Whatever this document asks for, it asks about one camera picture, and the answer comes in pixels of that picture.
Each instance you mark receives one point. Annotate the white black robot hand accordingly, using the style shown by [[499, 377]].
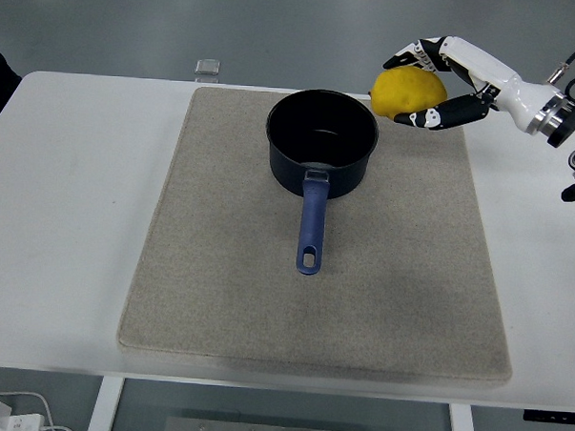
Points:
[[490, 64]]

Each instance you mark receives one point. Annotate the yellow potato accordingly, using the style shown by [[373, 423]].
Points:
[[407, 92]]

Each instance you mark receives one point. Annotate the small grey floor plate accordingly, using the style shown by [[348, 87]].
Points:
[[209, 66]]

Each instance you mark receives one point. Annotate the beige fabric mat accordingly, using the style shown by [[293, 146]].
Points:
[[217, 293]]

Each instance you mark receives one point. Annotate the black table control panel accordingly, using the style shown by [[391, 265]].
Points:
[[548, 416]]

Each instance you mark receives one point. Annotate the white table leg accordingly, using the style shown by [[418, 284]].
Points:
[[105, 408], [462, 428]]

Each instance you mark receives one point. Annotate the white power strip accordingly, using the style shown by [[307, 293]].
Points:
[[11, 420]]

